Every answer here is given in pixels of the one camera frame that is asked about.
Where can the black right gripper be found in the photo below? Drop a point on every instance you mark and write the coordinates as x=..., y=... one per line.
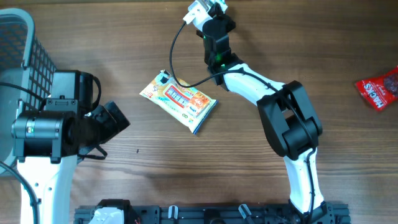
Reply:
x=216, y=12

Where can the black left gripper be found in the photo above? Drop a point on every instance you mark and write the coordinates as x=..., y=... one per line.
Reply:
x=111, y=127

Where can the yellow wet wipes pack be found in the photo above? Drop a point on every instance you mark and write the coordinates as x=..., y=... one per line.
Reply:
x=189, y=106

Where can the red candy bag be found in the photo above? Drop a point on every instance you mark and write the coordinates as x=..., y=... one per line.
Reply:
x=379, y=91

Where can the teal tissue pack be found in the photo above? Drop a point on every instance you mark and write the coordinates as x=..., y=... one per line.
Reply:
x=221, y=3

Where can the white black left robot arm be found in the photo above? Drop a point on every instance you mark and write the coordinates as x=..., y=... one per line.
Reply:
x=68, y=127

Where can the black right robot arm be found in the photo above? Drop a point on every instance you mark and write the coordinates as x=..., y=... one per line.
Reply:
x=290, y=123

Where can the white barcode scanner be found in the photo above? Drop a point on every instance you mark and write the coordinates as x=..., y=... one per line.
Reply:
x=200, y=30

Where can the grey black shopping basket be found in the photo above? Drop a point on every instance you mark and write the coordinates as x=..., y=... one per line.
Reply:
x=24, y=63

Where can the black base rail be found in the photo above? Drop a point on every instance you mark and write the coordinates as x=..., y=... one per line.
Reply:
x=121, y=211

